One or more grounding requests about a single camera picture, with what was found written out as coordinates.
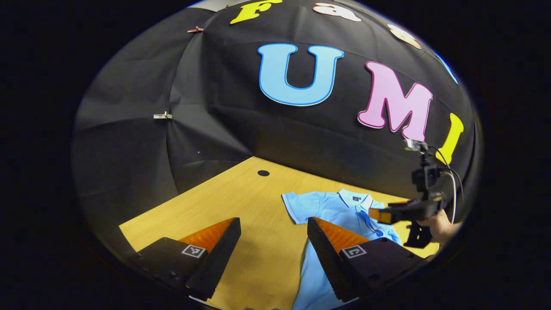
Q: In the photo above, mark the copper backdrop clip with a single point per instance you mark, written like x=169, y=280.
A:
x=196, y=29

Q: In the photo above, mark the light blue T-shirt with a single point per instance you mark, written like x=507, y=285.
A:
x=327, y=206

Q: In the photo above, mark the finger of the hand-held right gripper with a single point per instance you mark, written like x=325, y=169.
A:
x=398, y=213

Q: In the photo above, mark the black backdrop cloth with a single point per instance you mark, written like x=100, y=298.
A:
x=215, y=77

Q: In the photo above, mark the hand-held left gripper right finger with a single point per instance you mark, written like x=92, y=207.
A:
x=323, y=254

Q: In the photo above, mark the silver backdrop clip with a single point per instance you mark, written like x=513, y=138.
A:
x=162, y=115

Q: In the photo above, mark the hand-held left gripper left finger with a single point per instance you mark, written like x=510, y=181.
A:
x=219, y=254

